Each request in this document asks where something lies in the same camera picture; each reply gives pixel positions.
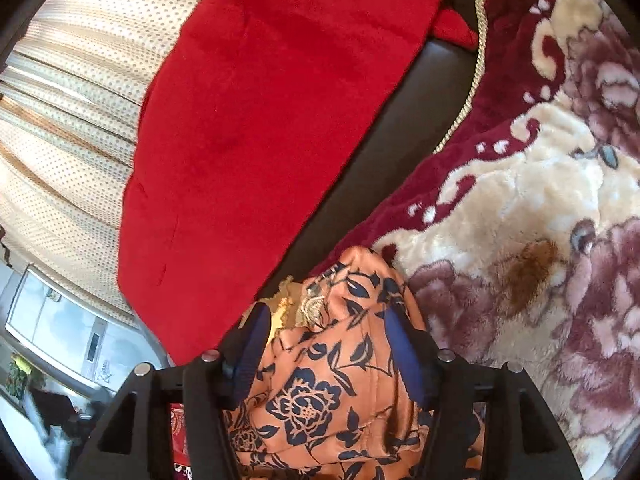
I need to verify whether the floral plush sofa cover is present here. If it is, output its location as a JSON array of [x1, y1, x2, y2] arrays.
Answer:
[[341, 0, 639, 479]]

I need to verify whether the red blanket on sofa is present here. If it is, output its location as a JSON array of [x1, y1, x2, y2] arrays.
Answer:
[[117, 0, 477, 364]]

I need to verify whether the red tin box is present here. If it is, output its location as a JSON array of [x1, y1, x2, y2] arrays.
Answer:
[[170, 403, 190, 466]]

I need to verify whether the dark brown leather sofa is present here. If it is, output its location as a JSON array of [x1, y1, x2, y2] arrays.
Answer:
[[249, 0, 507, 306]]

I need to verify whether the beige dotted curtain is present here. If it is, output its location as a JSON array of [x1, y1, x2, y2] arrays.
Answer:
[[1, 0, 200, 325]]

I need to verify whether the orange floral garment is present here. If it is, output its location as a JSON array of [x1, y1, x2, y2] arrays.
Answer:
[[221, 245, 484, 480]]

